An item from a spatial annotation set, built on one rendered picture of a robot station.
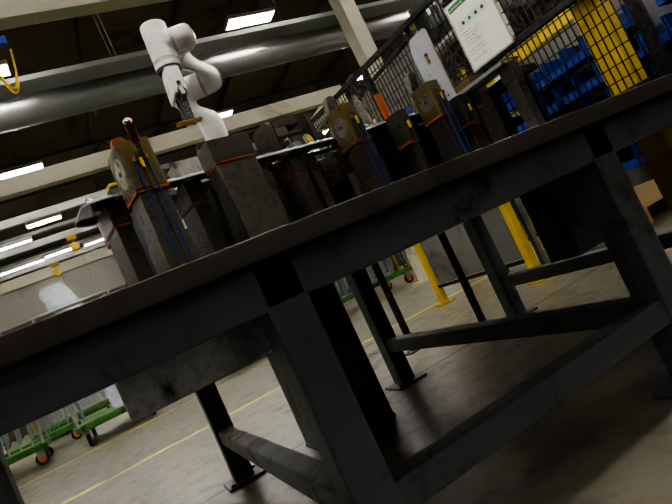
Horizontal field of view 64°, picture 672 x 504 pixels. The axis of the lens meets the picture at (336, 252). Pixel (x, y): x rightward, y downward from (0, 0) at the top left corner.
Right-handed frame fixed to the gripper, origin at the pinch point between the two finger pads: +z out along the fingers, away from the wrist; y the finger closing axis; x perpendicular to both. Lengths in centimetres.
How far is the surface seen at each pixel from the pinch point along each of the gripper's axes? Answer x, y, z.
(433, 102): 70, 27, 25
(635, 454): 41, 81, 122
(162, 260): -28, 44, 48
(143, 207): -28, 45, 35
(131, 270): -34, 27, 45
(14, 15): -30, -240, -193
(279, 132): 30.0, -5.7, 11.4
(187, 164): -6.9, 5.7, 17.2
